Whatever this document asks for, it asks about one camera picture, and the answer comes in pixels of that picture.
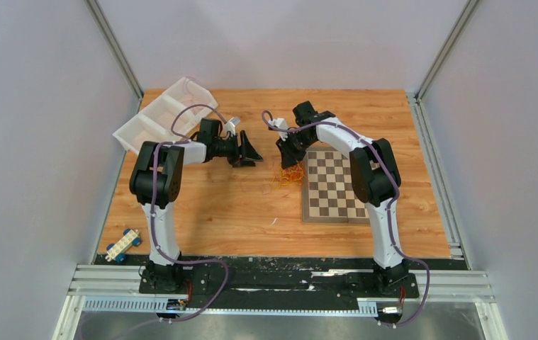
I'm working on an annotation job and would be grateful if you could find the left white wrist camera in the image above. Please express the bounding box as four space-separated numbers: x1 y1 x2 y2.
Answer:
223 116 240 138

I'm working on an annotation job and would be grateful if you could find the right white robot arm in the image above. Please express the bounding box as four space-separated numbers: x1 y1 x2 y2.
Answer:
262 101 408 296

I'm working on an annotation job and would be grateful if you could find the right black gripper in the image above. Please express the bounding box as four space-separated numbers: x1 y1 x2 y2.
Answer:
276 131 316 170

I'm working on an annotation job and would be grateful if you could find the white blue toy car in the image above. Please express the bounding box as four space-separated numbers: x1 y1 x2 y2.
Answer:
104 228 142 264

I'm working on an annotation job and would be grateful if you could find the orange cable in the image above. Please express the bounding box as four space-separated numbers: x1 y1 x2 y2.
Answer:
275 161 307 186

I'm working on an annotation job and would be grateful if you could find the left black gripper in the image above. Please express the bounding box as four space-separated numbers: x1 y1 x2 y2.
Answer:
213 131 264 169

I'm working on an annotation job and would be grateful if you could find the purple thin cable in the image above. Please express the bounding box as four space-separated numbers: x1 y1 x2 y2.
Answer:
239 180 275 197

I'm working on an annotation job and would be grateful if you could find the white three-compartment tray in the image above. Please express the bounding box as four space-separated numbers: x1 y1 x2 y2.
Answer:
113 77 218 154

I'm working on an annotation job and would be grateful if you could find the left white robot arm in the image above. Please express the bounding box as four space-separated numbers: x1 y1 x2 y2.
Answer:
129 118 263 294

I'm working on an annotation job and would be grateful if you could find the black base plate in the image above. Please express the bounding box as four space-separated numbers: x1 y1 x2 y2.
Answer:
94 254 469 312

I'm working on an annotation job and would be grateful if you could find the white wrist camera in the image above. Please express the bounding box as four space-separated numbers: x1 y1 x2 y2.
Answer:
223 116 240 138
268 118 288 141

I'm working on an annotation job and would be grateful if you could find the aluminium frame rail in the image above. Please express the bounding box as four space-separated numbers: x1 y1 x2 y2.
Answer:
67 265 495 317

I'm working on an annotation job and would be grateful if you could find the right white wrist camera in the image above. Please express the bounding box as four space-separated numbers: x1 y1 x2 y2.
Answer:
268 118 288 141

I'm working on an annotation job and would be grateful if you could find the wooden chessboard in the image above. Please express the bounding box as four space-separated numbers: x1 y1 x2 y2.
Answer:
301 147 369 225

